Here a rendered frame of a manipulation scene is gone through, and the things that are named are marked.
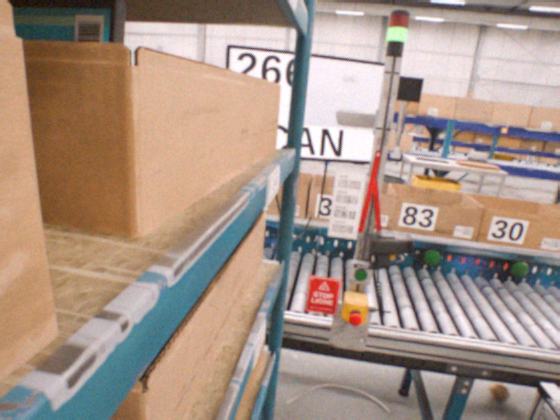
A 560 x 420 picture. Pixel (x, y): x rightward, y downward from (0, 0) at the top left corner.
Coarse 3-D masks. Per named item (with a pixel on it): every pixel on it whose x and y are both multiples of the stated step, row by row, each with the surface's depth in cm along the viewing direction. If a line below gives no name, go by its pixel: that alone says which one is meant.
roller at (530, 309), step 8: (512, 288) 148; (520, 296) 141; (520, 304) 138; (528, 304) 135; (528, 312) 132; (536, 312) 129; (536, 320) 126; (544, 320) 124; (544, 328) 121; (552, 328) 119; (552, 336) 117
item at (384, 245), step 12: (372, 240) 98; (384, 240) 97; (396, 240) 96; (408, 240) 96; (372, 252) 99; (384, 252) 98; (396, 252) 97; (408, 252) 97; (372, 264) 102; (384, 264) 100
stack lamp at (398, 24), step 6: (390, 18) 87; (396, 18) 85; (402, 18) 85; (408, 18) 86; (390, 24) 87; (396, 24) 86; (402, 24) 85; (390, 30) 87; (396, 30) 86; (402, 30) 86; (390, 36) 87; (396, 36) 86; (402, 36) 86
